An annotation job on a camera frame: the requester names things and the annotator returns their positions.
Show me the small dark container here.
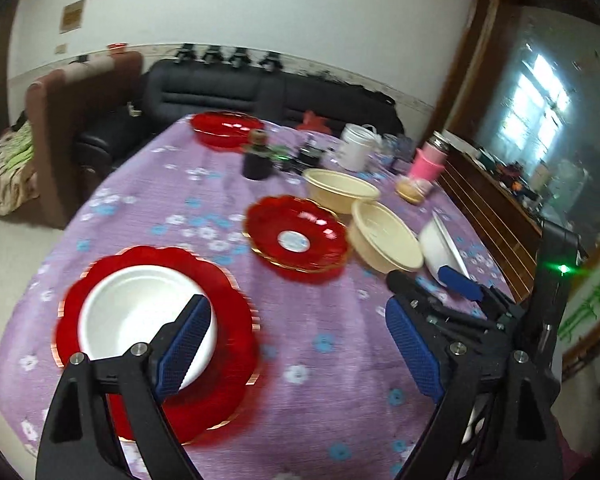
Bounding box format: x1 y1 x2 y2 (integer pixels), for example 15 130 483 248
300 142 328 166

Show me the white bowl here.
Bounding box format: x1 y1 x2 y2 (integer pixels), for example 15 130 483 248
419 212 473 288
77 266 218 393

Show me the white plastic tub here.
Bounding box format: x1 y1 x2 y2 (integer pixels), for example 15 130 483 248
336 123 381 172

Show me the purple floral tablecloth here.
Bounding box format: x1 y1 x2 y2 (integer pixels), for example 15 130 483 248
0 112 516 480

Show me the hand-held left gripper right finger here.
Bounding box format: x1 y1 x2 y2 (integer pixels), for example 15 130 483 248
385 296 566 480

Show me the red plate with white centre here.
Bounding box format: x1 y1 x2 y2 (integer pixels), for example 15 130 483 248
244 195 352 281

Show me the brown armchair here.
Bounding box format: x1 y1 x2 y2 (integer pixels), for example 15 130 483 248
25 51 145 231

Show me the red star-shaped item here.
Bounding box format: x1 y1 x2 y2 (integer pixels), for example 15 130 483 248
295 109 331 131

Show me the yellow wall plaque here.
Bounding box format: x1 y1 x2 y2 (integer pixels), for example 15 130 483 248
60 0 85 34

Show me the clear glass cup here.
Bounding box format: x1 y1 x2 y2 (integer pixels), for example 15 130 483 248
380 134 413 171

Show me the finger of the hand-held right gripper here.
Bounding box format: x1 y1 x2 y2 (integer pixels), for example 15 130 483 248
386 270 501 343
437 265 526 328

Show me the pink thermos cup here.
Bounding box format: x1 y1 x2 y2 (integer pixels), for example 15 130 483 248
409 131 451 182

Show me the large red scalloped plate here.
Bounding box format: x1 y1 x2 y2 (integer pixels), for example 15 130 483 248
55 245 263 446

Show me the printed bed blanket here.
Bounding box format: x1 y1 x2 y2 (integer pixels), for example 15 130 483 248
0 120 41 216

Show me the black electronic device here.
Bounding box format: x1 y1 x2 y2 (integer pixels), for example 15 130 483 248
272 145 303 173

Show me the cream plastic bowl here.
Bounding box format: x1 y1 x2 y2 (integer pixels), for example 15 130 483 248
349 200 425 275
302 168 382 216

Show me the bun in clear bag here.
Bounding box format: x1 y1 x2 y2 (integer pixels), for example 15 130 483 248
395 177 433 205

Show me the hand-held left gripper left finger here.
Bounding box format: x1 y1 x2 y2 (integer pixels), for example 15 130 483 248
35 294 218 480

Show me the red fruit dish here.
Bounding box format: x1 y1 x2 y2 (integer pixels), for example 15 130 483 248
190 111 266 153

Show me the black leather sofa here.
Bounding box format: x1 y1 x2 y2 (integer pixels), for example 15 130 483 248
75 57 406 171

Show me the dark bottle with brown cap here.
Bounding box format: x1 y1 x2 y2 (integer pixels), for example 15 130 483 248
242 130 273 181

